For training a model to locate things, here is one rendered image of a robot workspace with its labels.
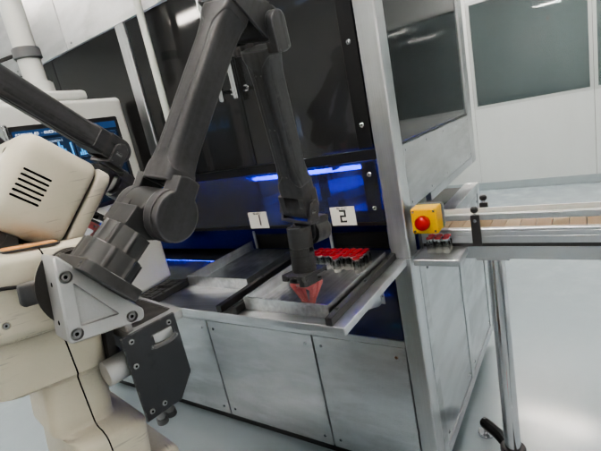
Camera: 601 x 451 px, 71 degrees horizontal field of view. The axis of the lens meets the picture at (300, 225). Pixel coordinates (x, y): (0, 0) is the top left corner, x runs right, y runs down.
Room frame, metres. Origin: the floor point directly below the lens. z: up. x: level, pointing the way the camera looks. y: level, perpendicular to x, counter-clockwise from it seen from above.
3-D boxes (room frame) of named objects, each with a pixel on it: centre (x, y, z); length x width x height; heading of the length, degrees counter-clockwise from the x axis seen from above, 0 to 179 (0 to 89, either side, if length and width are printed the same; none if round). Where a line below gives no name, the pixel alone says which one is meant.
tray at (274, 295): (1.09, -0.02, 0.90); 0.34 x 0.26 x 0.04; 144
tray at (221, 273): (1.38, 0.19, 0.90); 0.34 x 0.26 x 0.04; 144
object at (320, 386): (2.15, 0.26, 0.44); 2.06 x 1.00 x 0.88; 54
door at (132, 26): (1.58, 0.29, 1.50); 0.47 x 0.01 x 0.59; 54
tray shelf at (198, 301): (1.22, 0.10, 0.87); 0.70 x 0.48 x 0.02; 54
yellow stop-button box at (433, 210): (1.13, -0.35, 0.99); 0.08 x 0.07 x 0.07; 144
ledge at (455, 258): (1.16, -0.39, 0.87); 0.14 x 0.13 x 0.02; 144
